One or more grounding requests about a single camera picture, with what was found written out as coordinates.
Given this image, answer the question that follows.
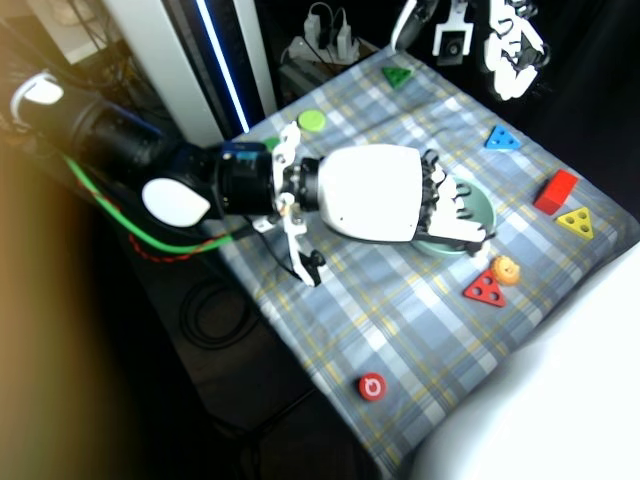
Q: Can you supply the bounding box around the red rectangular block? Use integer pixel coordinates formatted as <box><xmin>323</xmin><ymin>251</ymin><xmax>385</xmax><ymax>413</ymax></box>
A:
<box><xmin>533</xmin><ymin>168</ymin><xmax>580</xmax><ymax>216</ymax></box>

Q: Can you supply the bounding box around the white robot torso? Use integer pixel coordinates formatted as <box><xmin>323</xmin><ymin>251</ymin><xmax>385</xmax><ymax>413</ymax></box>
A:
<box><xmin>409</xmin><ymin>244</ymin><xmax>640</xmax><ymax>480</ymax></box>

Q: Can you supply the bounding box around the white plug adapter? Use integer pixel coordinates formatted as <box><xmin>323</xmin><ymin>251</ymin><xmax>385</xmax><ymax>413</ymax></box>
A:
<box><xmin>333</xmin><ymin>19</ymin><xmax>355</xmax><ymax>57</ymax></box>
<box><xmin>303</xmin><ymin>2</ymin><xmax>329</xmax><ymax>49</ymax></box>

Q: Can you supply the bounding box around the red braided cable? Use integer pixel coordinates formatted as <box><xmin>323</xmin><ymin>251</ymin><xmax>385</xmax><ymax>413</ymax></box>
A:
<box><xmin>74</xmin><ymin>179</ymin><xmax>234</xmax><ymax>262</ymax></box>

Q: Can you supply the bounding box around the red triangle block with holes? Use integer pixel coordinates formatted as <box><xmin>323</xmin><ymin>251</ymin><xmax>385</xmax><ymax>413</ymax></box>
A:
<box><xmin>462</xmin><ymin>268</ymin><xmax>508</xmax><ymax>308</ymax></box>

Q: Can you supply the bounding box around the orange lion cookie toy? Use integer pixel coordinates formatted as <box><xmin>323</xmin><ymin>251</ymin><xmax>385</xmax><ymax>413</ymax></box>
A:
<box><xmin>489</xmin><ymin>254</ymin><xmax>521</xmax><ymax>287</ymax></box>

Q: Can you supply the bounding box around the white pillar with blue light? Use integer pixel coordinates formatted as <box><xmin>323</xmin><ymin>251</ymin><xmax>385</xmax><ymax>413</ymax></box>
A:
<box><xmin>102</xmin><ymin>0</ymin><xmax>279</xmax><ymax>146</ymax></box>

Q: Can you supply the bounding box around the green triangle block with holes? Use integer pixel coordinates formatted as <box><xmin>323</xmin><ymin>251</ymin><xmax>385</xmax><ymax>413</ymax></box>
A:
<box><xmin>382</xmin><ymin>65</ymin><xmax>414</xmax><ymax>90</ymax></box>

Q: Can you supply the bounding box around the blue triangle block with holes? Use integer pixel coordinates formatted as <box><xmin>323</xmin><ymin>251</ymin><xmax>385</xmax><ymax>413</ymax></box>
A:
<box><xmin>483</xmin><ymin>124</ymin><xmax>522</xmax><ymax>153</ymax></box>

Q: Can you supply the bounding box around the blue plaid cloth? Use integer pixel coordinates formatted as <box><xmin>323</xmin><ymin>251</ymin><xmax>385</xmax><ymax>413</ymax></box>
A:
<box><xmin>214</xmin><ymin>47</ymin><xmax>629</xmax><ymax>479</ymax></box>

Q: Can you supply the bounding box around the white power strip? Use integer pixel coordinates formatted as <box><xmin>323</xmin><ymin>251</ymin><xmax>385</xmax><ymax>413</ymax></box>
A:
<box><xmin>282</xmin><ymin>34</ymin><xmax>364</xmax><ymax>66</ymax></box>

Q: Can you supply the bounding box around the yellow triangle block with holes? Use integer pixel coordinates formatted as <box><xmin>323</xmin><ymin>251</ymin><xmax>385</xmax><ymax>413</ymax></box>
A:
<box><xmin>555</xmin><ymin>206</ymin><xmax>595</xmax><ymax>240</ymax></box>

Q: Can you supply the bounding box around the red cylinder with white letter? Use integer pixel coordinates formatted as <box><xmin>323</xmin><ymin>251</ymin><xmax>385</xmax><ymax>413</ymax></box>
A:
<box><xmin>357</xmin><ymin>372</ymin><xmax>388</xmax><ymax>402</ymax></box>

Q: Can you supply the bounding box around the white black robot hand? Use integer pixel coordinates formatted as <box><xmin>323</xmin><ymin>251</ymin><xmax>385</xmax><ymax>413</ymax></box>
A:
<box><xmin>317</xmin><ymin>143</ymin><xmax>497</xmax><ymax>257</ymax></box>
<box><xmin>389</xmin><ymin>0</ymin><xmax>551</xmax><ymax>101</ymax></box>

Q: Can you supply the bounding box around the green sandwich cookie toy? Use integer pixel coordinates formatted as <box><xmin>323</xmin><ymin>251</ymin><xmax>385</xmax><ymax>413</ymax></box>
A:
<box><xmin>297</xmin><ymin>108</ymin><xmax>328</xmax><ymax>133</ymax></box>

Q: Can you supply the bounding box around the teal bowl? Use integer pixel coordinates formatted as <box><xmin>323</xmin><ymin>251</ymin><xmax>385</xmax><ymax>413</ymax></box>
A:
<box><xmin>409</xmin><ymin>177</ymin><xmax>496</xmax><ymax>257</ymax></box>

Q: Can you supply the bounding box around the green cable of arm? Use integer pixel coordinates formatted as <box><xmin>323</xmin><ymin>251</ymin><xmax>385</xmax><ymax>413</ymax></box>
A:
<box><xmin>62</xmin><ymin>154</ymin><xmax>236</xmax><ymax>256</ymax></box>

